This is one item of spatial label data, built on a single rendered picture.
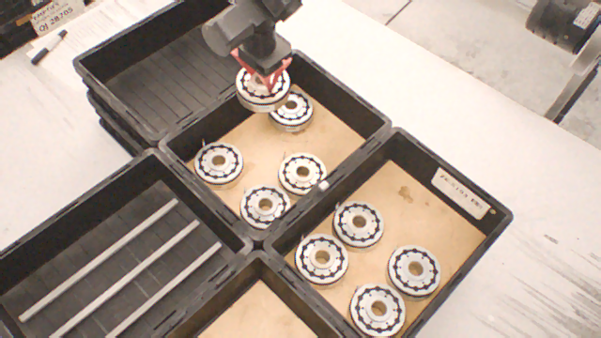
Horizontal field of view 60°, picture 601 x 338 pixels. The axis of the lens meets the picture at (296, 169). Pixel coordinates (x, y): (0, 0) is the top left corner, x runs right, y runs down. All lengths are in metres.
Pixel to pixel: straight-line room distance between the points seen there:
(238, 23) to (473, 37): 2.11
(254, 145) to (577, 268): 0.79
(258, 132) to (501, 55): 1.79
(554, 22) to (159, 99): 0.85
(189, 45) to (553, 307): 1.05
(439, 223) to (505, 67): 1.68
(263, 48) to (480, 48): 1.97
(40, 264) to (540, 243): 1.08
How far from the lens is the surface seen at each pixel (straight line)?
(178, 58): 1.35
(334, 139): 1.19
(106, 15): 1.68
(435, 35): 2.75
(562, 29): 1.13
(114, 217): 1.12
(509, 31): 2.92
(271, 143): 1.17
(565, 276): 1.35
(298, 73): 1.25
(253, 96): 0.99
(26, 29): 2.14
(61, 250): 1.11
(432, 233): 1.12
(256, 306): 1.01
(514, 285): 1.29
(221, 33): 0.80
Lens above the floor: 1.79
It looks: 58 degrees down
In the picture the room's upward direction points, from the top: 7 degrees clockwise
